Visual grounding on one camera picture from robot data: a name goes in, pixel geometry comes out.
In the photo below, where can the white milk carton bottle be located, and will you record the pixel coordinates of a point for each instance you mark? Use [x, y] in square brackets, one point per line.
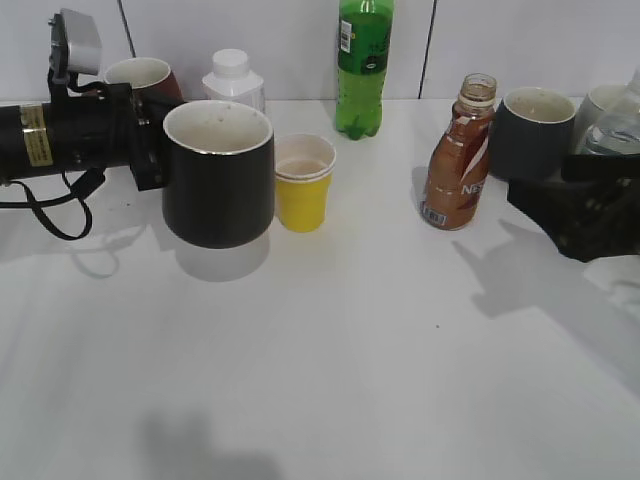
[232, 79]

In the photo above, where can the black ceramic mug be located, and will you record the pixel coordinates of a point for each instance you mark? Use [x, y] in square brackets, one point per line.
[220, 175]

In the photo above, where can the green soda bottle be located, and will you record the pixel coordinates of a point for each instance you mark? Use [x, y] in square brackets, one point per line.
[364, 33]

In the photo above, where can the brown coffee drink bottle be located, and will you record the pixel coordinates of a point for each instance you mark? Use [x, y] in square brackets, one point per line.
[459, 164]

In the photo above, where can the white ceramic mug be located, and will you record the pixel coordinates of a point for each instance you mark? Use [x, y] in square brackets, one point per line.
[592, 107]

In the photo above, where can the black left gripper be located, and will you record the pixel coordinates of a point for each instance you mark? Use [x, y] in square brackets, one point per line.
[136, 138]

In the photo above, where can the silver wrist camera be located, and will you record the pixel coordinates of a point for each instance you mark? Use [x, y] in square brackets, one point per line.
[76, 46]

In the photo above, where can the yellow paper cup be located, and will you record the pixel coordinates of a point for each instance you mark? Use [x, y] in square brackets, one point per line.
[304, 168]

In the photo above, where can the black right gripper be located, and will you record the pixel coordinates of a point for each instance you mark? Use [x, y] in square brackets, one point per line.
[592, 212]

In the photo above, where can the clear water bottle green label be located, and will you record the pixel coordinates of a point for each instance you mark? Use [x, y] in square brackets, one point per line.
[616, 132]

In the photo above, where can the dark red ceramic mug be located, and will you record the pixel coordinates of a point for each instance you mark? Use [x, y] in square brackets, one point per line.
[145, 73]

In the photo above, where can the dark grey ceramic mug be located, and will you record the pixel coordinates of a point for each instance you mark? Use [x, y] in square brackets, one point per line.
[531, 134]

